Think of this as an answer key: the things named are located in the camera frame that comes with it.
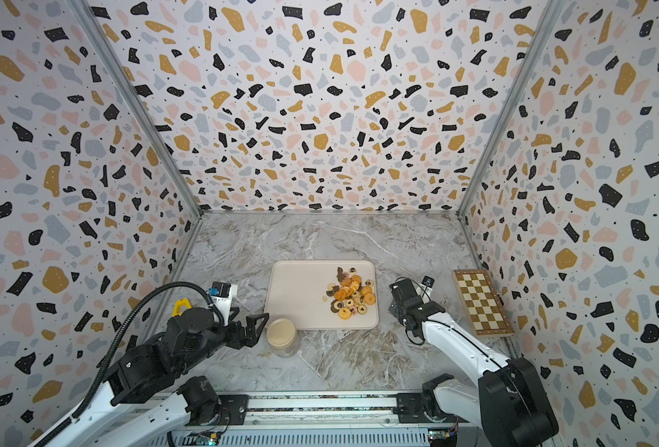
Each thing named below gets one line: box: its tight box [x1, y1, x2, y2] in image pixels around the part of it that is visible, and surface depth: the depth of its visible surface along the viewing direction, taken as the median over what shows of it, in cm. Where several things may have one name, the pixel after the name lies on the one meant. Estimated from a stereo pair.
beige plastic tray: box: [264, 259, 379, 330], surface depth 100 cm
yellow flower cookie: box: [337, 306, 352, 321], surface depth 92 cm
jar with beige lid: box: [266, 317, 299, 359], surface depth 79 cm
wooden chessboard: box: [452, 269, 515, 338], surface depth 94 cm
